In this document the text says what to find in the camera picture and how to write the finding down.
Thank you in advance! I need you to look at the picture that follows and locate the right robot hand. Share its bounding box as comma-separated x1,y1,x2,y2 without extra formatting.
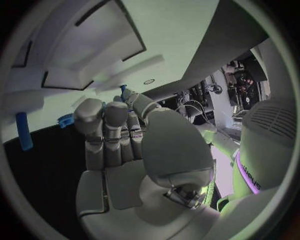
73,89,223,240

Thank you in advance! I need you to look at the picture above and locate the blue gear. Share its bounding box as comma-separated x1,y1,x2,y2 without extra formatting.
56,113,77,129

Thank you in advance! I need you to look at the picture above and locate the blue long cylinder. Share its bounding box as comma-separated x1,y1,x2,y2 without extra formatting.
15,111,35,152

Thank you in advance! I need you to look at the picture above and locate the white task board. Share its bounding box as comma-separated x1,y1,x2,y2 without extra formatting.
0,0,220,144

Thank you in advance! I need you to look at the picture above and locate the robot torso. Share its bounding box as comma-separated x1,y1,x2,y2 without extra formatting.
230,100,297,197

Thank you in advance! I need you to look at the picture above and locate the white cable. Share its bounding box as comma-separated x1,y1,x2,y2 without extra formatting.
176,100,209,123
178,104,214,125

